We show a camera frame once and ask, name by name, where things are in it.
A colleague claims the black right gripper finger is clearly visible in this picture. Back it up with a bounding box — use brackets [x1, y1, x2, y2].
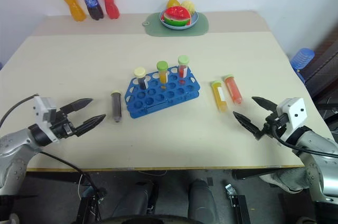
[251, 96, 278, 116]
[232, 111, 266, 141]

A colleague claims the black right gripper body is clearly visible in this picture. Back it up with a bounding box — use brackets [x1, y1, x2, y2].
[261, 111, 288, 140]

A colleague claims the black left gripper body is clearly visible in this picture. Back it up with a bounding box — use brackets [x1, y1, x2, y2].
[49, 110, 79, 141]

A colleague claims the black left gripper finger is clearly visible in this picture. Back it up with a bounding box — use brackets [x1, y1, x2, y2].
[59, 98, 93, 114]
[75, 114, 107, 137]

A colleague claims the dark brown tube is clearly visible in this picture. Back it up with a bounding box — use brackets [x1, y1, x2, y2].
[110, 90, 124, 124]

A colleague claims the orange-red tube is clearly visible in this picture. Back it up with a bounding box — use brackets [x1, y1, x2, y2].
[223, 74, 243, 105]

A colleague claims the dark liquid tube cream cap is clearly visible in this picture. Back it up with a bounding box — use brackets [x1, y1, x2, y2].
[134, 67, 149, 90]

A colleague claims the blue test tube rack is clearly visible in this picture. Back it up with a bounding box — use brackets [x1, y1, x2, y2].
[124, 66, 201, 119]

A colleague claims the red liquid tube green cap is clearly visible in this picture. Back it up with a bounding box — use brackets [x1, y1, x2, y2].
[177, 54, 190, 85]

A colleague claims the yellow liquid tube green cap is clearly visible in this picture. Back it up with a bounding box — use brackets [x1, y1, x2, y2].
[156, 60, 169, 89]

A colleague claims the dark wooden furniture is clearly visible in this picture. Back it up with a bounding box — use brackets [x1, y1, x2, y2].
[303, 30, 338, 108]

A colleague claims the dark rounded robot leg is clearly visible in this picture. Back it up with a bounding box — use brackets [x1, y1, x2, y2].
[110, 180, 159, 222]
[186, 178, 220, 224]

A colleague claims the green placemat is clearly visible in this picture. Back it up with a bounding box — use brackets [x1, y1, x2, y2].
[142, 12, 210, 37]

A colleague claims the blue fruit bowl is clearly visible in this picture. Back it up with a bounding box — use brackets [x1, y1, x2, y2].
[159, 10, 200, 30]

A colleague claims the pale yellow toy fruit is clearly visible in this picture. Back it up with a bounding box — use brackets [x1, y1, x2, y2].
[180, 0, 196, 15]

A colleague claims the toy watermelon slice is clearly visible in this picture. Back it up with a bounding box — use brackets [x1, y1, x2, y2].
[162, 5, 192, 27]

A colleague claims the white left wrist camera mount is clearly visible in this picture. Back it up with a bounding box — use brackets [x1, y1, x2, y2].
[33, 96, 58, 130]

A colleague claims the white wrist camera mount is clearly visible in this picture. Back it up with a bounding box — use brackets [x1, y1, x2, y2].
[33, 96, 58, 130]
[276, 97, 308, 131]

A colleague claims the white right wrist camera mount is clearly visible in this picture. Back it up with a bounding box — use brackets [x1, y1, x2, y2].
[276, 97, 308, 131]

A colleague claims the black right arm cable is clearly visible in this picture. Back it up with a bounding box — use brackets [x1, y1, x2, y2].
[269, 123, 338, 159]

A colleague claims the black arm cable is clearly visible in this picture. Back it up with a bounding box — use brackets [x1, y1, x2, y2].
[269, 123, 338, 159]
[0, 93, 106, 209]

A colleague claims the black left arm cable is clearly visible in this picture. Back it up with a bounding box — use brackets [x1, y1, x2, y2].
[0, 93, 106, 209]

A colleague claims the black metal table leg bracket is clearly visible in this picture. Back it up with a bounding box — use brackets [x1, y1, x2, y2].
[224, 183, 251, 224]

